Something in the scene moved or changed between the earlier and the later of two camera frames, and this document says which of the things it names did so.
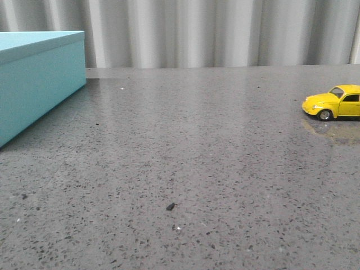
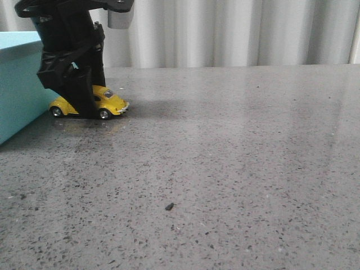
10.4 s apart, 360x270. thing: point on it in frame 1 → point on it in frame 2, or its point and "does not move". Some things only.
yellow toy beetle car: [342, 100] → [108, 104]
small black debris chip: [170, 207] does not move
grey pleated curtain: [198, 33] does not move
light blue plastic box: [38, 70] does not move
